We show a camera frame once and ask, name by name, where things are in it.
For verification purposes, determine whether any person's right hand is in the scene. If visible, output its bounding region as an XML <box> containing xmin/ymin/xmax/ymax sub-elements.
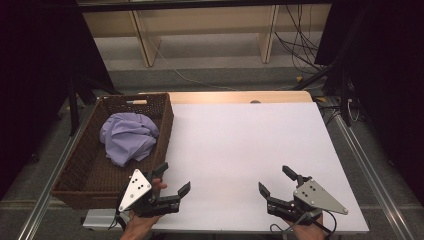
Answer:
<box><xmin>286</xmin><ymin>214</ymin><xmax>326</xmax><ymax>240</ymax></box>

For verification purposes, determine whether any bundle of black cables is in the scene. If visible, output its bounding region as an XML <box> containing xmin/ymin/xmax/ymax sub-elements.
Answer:
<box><xmin>274</xmin><ymin>3</ymin><xmax>327</xmax><ymax>76</ymax></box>

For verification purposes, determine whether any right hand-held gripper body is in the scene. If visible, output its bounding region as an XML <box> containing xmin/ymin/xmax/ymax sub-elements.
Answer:
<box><xmin>265</xmin><ymin>178</ymin><xmax>350</xmax><ymax>225</ymax></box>

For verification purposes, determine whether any white table mat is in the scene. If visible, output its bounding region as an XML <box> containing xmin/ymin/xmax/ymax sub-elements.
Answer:
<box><xmin>151</xmin><ymin>102</ymin><xmax>370</xmax><ymax>234</ymax></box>

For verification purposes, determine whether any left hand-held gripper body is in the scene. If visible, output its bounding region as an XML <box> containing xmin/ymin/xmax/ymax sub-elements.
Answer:
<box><xmin>116</xmin><ymin>168</ymin><xmax>182</xmax><ymax>219</ymax></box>

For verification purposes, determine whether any person's left hand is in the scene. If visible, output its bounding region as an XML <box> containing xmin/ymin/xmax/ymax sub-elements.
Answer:
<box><xmin>119</xmin><ymin>178</ymin><xmax>169</xmax><ymax>240</ymax></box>

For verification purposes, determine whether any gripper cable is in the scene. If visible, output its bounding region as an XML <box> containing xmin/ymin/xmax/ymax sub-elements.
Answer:
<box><xmin>108</xmin><ymin>205</ymin><xmax>130</xmax><ymax>232</ymax></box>
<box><xmin>269</xmin><ymin>209</ymin><xmax>338</xmax><ymax>240</ymax></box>

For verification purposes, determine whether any light wooden shelf unit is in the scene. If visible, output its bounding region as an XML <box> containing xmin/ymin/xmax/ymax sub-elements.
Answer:
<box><xmin>77</xmin><ymin>0</ymin><xmax>333</xmax><ymax>68</ymax></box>

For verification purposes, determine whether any black curtain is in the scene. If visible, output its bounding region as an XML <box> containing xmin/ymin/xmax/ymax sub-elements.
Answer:
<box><xmin>314</xmin><ymin>0</ymin><xmax>424</xmax><ymax>205</ymax></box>
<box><xmin>0</xmin><ymin>0</ymin><xmax>118</xmax><ymax>201</ymax></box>

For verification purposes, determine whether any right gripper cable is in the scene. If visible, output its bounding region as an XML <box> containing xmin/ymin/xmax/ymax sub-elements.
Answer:
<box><xmin>269</xmin><ymin>209</ymin><xmax>338</xmax><ymax>240</ymax></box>

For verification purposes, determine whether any purple cloth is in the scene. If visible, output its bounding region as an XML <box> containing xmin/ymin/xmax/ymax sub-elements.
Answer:
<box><xmin>99</xmin><ymin>112</ymin><xmax>160</xmax><ymax>168</ymax></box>

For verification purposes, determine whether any white floor cable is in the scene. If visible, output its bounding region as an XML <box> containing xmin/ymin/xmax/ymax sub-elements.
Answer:
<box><xmin>146</xmin><ymin>34</ymin><xmax>239</xmax><ymax>92</ymax></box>

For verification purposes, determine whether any aluminium frame bar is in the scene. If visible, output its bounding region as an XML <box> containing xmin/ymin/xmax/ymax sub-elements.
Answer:
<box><xmin>82</xmin><ymin>209</ymin><xmax>132</xmax><ymax>232</ymax></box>

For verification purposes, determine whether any aluminium floor rail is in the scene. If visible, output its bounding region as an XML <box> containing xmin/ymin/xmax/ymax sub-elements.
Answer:
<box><xmin>329</xmin><ymin>99</ymin><xmax>416</xmax><ymax>240</ymax></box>
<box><xmin>17</xmin><ymin>99</ymin><xmax>98</xmax><ymax>240</ymax></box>

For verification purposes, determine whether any brown wicker basket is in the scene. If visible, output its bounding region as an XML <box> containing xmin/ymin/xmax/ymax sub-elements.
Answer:
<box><xmin>49</xmin><ymin>92</ymin><xmax>175</xmax><ymax>210</ymax></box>

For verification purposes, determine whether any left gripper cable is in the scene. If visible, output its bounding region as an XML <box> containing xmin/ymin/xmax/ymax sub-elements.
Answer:
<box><xmin>108</xmin><ymin>205</ymin><xmax>130</xmax><ymax>232</ymax></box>

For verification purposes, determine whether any black metal stand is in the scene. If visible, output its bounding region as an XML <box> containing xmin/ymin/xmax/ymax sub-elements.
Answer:
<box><xmin>64</xmin><ymin>71</ymin><xmax>122</xmax><ymax>137</ymax></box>
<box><xmin>292</xmin><ymin>58</ymin><xmax>355</xmax><ymax>128</ymax></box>

